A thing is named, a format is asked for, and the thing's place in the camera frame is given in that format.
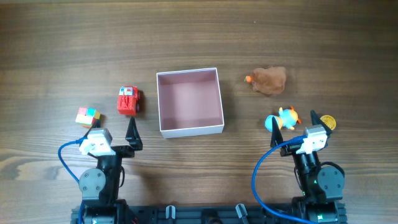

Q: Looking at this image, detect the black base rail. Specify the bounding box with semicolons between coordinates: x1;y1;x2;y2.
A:
70;202;346;224

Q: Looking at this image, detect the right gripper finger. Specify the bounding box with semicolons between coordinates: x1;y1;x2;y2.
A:
271;117;284;148
310;110;333;136

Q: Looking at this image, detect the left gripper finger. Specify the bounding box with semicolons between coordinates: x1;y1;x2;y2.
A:
125;117;143;151
83;119;101;138

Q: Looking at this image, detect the blue orange toy figure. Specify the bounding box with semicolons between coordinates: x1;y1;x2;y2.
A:
264;106;302;132

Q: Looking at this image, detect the red toy fire truck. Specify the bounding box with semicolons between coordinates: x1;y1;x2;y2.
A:
117;85;141;116

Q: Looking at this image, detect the yellow round token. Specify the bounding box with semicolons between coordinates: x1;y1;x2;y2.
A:
320;114;336;130

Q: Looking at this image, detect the brown plush toy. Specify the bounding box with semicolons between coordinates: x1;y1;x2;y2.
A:
244;67;287;95

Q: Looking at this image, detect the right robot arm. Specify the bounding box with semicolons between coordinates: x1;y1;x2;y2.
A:
263;110;348;223

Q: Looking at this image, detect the right blue cable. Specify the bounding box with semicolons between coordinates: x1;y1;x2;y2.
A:
251;134;321;224

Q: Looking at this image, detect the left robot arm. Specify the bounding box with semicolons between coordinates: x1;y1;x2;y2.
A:
78;117;143;224

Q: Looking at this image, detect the pink white open box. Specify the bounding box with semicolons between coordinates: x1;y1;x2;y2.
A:
156;67;224;139

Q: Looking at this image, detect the blue cable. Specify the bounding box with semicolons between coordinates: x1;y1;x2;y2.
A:
251;134;321;224
57;138;86;224

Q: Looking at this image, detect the left blue cable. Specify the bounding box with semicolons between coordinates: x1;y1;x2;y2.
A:
57;138;86;224

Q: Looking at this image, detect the colourful two-by-two puzzle cube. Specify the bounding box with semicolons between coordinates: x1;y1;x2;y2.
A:
75;107;101;128

